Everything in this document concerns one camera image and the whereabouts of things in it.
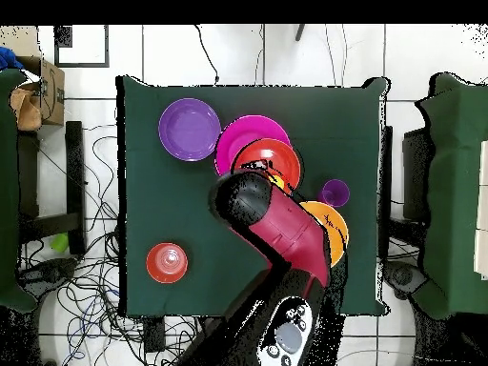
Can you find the yellow cup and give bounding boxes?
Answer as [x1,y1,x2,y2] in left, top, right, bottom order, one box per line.
[266,173,286,191]

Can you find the large red shallow bowl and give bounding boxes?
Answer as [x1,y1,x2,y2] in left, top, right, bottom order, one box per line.
[231,137,302,195]

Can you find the large pink bowl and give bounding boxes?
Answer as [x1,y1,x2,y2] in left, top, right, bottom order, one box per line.
[214,114,293,176]

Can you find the dark green tablecloth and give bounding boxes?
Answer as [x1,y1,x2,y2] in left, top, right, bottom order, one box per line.
[115,74,392,317]

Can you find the large purple shallow bowl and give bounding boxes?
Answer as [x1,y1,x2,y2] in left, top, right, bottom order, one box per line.
[158,97,222,163]

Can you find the purple cup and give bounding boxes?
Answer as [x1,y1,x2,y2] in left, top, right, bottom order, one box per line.
[317,178,351,208]

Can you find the large orange bowl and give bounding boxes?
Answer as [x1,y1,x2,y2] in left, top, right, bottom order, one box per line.
[298,200,350,268]

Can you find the small red bowl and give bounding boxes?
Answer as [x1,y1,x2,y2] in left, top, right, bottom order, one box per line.
[145,242,189,285]

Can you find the black metal stand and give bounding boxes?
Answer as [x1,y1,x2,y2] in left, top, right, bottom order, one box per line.
[18,120,86,256]

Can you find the black floor base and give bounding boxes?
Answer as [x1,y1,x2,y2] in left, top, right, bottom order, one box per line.
[16,256,77,291]
[382,260,426,300]

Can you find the small green floor cup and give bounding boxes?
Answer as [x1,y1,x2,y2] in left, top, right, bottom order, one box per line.
[50,233,71,254]

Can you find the green cloth side table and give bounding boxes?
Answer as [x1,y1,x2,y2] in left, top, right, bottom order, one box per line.
[0,67,39,314]
[415,71,488,321]

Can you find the cardboard box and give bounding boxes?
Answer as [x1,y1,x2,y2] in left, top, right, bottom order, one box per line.
[9,56,66,132]

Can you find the blue cloth object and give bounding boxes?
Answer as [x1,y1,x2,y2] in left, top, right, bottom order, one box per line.
[0,46,24,71]

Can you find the thin black floor cable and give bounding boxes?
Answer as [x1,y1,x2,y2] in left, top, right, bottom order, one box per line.
[193,24,220,86]

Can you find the tangle of floor cables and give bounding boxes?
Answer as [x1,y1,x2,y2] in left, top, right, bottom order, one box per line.
[18,125,199,366]

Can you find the black square floor frame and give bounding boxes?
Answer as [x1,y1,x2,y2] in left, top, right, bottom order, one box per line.
[52,24,111,69]

